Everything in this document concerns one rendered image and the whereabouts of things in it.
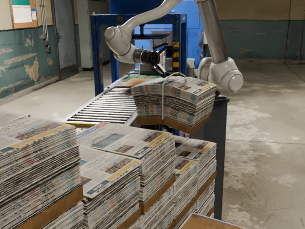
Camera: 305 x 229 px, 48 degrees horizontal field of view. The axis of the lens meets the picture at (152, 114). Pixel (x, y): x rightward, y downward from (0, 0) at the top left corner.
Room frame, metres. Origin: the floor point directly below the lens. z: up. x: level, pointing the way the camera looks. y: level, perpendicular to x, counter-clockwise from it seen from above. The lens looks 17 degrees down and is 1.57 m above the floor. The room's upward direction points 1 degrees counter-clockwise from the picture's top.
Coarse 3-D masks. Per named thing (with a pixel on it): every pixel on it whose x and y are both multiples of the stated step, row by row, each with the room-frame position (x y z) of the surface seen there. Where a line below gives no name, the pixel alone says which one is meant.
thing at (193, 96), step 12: (180, 84) 1.80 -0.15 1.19; (192, 84) 1.84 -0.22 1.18; (204, 84) 1.87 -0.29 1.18; (180, 96) 1.72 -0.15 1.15; (192, 96) 1.68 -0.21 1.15; (204, 96) 1.76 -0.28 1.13; (168, 108) 1.76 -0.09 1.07; (180, 108) 1.72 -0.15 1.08; (192, 108) 1.68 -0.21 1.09; (204, 108) 1.79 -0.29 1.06; (180, 120) 1.72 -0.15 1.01; (192, 120) 1.68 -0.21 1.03
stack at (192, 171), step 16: (176, 144) 1.84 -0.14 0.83; (192, 144) 1.84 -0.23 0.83; (208, 144) 1.83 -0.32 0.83; (176, 160) 1.62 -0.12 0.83; (192, 160) 1.62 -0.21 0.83; (208, 160) 1.76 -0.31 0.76; (176, 176) 1.44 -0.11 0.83; (192, 176) 1.54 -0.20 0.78; (208, 176) 1.76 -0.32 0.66; (176, 192) 1.39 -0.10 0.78; (192, 192) 1.55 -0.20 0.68; (208, 192) 1.77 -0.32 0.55; (160, 208) 1.25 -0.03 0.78; (176, 208) 1.38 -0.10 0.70; (192, 208) 1.57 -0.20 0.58; (208, 208) 1.77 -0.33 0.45; (144, 224) 1.13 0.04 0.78; (160, 224) 1.25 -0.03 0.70
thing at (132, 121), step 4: (136, 112) 2.61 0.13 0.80; (132, 116) 2.50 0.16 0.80; (136, 116) 2.50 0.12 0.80; (128, 120) 2.40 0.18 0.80; (132, 120) 2.40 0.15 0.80; (136, 120) 2.48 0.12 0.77; (124, 124) 2.31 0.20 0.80; (128, 124) 2.31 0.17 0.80; (132, 124) 2.36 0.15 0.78; (136, 124) 2.48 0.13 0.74
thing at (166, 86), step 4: (180, 76) 2.02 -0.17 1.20; (168, 80) 1.89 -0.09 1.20; (172, 80) 1.89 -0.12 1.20; (176, 80) 1.89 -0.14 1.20; (180, 80) 1.89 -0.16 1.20; (156, 84) 1.79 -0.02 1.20; (160, 84) 1.79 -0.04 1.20; (164, 84) 1.79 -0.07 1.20; (168, 84) 1.78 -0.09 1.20; (172, 84) 1.78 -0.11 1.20; (156, 88) 1.79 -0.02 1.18; (160, 88) 1.77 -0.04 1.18; (164, 88) 1.76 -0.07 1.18; (168, 88) 1.75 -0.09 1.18; (160, 92) 1.78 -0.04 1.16; (164, 92) 1.76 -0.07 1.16; (168, 92) 1.75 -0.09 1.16; (160, 96) 1.78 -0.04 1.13; (164, 96) 1.77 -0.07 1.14; (168, 96) 1.75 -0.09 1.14; (160, 100) 1.78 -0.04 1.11; (164, 100) 1.77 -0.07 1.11; (160, 104) 1.78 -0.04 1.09; (164, 104) 1.77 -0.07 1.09; (160, 108) 1.78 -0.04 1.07; (164, 108) 1.77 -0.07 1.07; (160, 112) 1.78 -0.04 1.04; (164, 112) 1.77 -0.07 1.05; (160, 116) 1.78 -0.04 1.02; (164, 116) 1.77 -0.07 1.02
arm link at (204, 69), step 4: (204, 60) 2.24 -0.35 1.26; (208, 60) 2.23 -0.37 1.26; (200, 64) 2.26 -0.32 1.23; (204, 64) 2.23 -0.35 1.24; (208, 64) 2.21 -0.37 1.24; (200, 68) 2.25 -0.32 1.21; (204, 68) 2.21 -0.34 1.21; (208, 68) 2.19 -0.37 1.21; (200, 72) 2.24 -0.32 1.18; (204, 72) 2.20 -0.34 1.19; (208, 72) 2.17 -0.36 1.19; (200, 76) 2.24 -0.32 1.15; (204, 76) 2.19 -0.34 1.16; (204, 80) 2.19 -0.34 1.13
